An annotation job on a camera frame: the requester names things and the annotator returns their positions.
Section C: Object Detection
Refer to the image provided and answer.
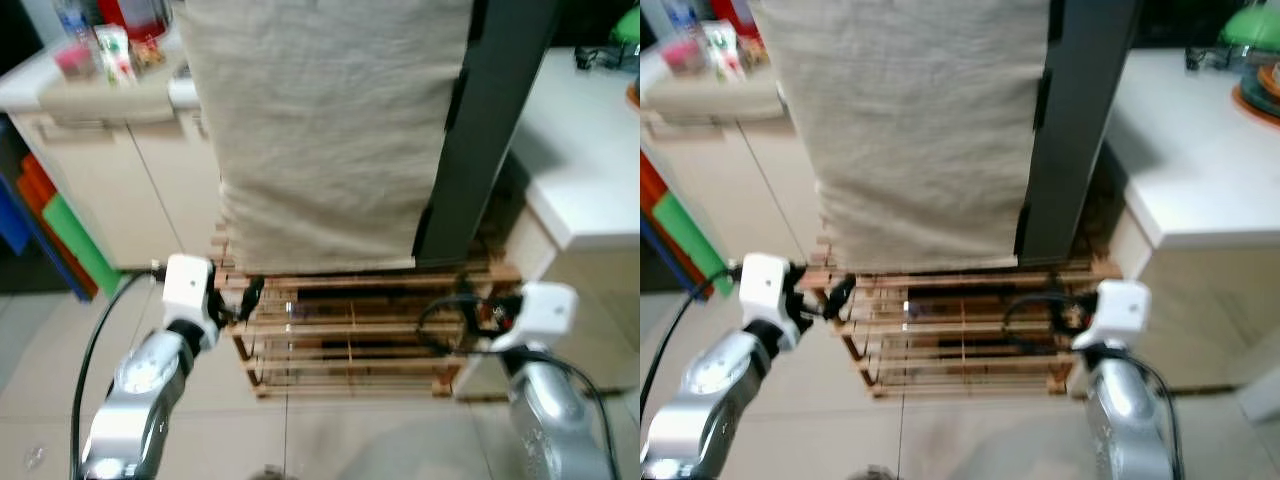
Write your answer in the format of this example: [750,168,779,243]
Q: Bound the green white red snack packet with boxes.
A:
[93,25,138,86]
[703,20,746,83]

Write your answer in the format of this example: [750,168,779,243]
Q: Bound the beige linen fridge cover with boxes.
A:
[172,0,477,275]
[755,0,1053,275]

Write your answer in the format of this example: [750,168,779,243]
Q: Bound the wooden slat pallet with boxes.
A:
[208,225,523,401]
[815,235,1123,399]

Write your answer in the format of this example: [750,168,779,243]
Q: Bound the cream kitchen cabinet with worktop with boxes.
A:
[0,25,226,271]
[640,45,826,271]

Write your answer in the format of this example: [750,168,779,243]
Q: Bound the green plastic bin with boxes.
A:
[40,192,123,298]
[652,192,736,298]

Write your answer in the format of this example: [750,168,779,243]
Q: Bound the orange plastic bin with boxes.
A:
[640,150,716,296]
[15,152,101,301]

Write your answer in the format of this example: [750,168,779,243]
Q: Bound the white side counter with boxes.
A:
[452,45,641,401]
[1060,48,1280,391]

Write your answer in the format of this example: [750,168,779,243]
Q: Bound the blue plastic bin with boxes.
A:
[0,165,81,301]

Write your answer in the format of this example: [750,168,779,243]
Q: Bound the clear container with pink lid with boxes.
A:
[55,40,98,81]
[663,38,706,76]

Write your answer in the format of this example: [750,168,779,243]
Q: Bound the black eyeglasses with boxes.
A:
[574,45,629,73]
[1185,45,1246,73]

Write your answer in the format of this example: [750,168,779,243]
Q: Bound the clear water bottle blue cap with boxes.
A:
[668,0,704,36]
[55,0,93,43]

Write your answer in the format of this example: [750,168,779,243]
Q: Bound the green dome lid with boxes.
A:
[610,5,641,49]
[1218,3,1280,51]

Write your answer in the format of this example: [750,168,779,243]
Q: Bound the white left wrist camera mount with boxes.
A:
[738,252,798,353]
[162,254,221,351]

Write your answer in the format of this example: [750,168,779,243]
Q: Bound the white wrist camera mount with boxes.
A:
[738,252,798,353]
[1072,279,1152,353]
[488,282,580,353]
[162,254,221,351]

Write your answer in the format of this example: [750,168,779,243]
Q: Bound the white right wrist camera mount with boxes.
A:
[1072,279,1152,353]
[488,282,580,353]

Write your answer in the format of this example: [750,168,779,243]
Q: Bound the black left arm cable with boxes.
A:
[640,262,746,401]
[70,262,166,480]

